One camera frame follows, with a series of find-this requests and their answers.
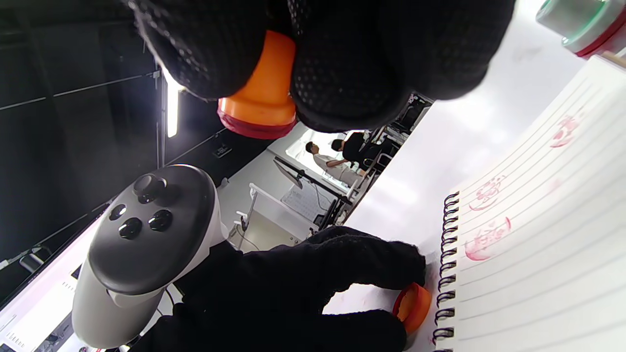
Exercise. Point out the black grey handheld controller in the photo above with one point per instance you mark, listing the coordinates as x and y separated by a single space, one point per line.
151 244

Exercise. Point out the green reward stamp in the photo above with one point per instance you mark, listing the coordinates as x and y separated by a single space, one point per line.
587 24

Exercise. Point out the person's right hand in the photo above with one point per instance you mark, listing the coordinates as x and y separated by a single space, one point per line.
352 63

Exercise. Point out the person's left hand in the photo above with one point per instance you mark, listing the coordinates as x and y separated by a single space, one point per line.
274 278

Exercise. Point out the white ceiling light tube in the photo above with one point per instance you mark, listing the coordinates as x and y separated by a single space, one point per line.
172 107

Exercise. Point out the spiral lined notebook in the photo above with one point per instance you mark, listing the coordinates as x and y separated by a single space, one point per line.
547 254

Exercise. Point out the orange stamp cap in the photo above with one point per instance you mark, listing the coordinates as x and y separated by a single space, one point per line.
415 305

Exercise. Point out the orange reward stamp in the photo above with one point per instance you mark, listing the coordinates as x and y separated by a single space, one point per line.
264 105

